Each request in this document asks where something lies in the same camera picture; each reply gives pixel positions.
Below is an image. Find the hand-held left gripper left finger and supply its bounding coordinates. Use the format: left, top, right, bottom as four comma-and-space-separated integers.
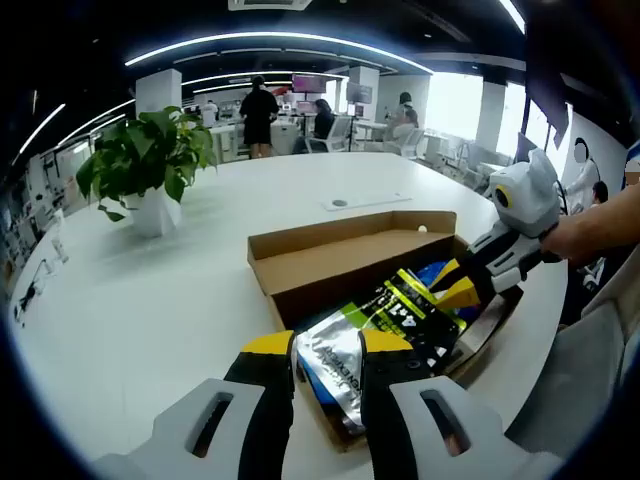
92, 329, 296, 480

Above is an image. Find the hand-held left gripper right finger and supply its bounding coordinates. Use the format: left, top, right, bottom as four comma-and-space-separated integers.
357, 328, 564, 480

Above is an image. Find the blue wipes pack soft item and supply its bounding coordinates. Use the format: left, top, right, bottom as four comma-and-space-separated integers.
299, 258, 484, 419

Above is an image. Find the small white carton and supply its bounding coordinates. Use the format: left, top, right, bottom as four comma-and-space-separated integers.
449, 299, 516, 374

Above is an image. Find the silver foil packet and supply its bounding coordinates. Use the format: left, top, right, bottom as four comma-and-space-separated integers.
294, 312, 374, 436

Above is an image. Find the black yellow packet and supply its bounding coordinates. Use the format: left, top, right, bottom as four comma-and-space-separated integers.
344, 268, 469, 376

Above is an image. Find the brown cardboard shoe box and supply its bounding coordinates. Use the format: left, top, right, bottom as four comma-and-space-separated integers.
247, 209, 525, 454

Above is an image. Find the person's right hand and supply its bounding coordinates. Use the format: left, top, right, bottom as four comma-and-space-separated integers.
544, 214, 596, 269

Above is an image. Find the dark printed cloth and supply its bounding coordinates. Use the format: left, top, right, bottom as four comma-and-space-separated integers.
559, 254, 609, 326

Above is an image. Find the white office chair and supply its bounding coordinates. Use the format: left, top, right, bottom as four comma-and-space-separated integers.
307, 117, 351, 154

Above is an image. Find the dark screen monitor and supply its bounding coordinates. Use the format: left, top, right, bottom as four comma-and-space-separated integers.
346, 82, 375, 104

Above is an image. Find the purple screen monitor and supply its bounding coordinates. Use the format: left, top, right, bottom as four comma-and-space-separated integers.
292, 73, 327, 94

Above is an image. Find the small white bottle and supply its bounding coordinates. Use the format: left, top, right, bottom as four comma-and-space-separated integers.
49, 234, 71, 264

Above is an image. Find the green plant in white pot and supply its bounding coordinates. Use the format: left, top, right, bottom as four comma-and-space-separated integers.
75, 105, 219, 239

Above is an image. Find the long curved ceiling light strip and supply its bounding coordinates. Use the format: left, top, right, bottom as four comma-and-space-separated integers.
124, 32, 434, 74

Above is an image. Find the ceiling air conditioner vent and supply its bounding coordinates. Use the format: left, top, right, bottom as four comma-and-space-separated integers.
227, 0, 314, 12

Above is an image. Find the black table cable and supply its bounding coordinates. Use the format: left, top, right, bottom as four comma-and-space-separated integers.
17, 277, 49, 314

